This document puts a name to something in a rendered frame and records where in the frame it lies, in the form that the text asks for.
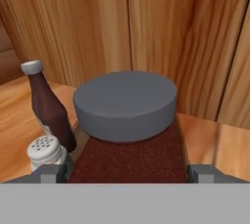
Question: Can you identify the dark red ketchup bottle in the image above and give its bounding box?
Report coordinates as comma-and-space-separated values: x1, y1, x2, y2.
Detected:
20, 60, 78, 154

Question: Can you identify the white shaker with holed lid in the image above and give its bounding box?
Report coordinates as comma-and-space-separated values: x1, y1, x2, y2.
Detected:
26, 135, 71, 173

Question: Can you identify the paprika jar with grey lid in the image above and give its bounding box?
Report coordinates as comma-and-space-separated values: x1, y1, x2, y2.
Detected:
67, 70, 190, 184

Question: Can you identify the wooden cabinet interior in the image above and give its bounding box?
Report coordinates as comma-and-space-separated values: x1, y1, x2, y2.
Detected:
0, 0, 250, 183

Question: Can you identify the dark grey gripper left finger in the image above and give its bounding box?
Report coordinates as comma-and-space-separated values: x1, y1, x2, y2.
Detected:
7, 163, 68, 184

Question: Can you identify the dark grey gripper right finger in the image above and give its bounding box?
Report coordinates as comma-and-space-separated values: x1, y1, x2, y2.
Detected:
187, 163, 249, 184

